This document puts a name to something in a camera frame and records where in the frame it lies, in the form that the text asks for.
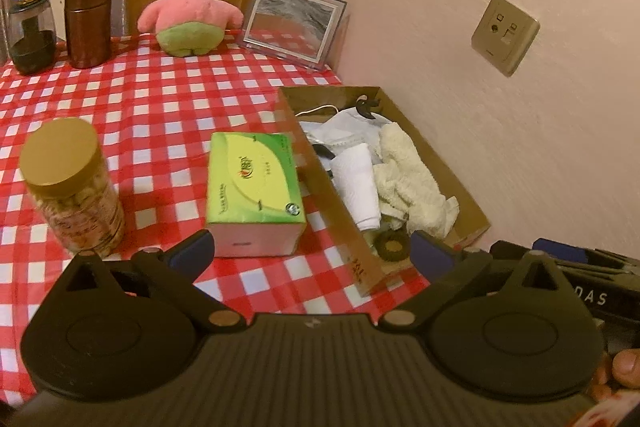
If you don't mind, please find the green tissue box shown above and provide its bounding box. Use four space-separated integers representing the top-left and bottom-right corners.
205 131 308 258

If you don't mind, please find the brown cardboard box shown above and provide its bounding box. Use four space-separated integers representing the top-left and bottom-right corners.
277 85 491 298

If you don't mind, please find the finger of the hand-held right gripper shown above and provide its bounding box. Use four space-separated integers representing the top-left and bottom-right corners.
488 240 640 281
532 237 640 266

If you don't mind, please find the clear acrylic picture frame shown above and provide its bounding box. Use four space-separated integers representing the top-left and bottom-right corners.
237 0 350 73

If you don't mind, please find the cream towel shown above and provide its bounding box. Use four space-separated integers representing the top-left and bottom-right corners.
372 122 460 239

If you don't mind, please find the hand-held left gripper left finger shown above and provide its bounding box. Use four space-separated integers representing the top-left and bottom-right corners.
65 229 248 334

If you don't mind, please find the nut jar with gold lid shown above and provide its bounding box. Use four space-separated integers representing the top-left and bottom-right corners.
18 116 126 259

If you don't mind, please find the red checked tablecloth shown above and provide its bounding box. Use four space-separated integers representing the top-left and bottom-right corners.
0 29 432 404

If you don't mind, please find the glass jar with dark contents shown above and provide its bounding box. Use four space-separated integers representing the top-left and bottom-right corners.
7 0 57 76

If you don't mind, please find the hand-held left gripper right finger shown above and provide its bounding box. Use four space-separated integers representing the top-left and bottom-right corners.
376 230 565 334

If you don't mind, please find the brown cylindrical canister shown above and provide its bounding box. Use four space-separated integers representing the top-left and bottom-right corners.
63 0 114 70

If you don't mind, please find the person's red patterned clothing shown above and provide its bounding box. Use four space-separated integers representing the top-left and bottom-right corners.
587 386 640 427

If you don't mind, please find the pink starfish plush toy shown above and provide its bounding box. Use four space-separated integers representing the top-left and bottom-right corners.
137 0 245 58

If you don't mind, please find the beige data wall panel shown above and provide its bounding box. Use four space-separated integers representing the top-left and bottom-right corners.
471 0 541 78

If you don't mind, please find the person's right hand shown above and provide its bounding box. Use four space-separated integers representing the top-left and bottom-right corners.
596 349 640 391

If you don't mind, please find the black hair clip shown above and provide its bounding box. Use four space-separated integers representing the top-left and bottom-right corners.
355 96 381 119

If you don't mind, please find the white face mask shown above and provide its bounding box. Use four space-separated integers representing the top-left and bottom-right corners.
294 104 362 148

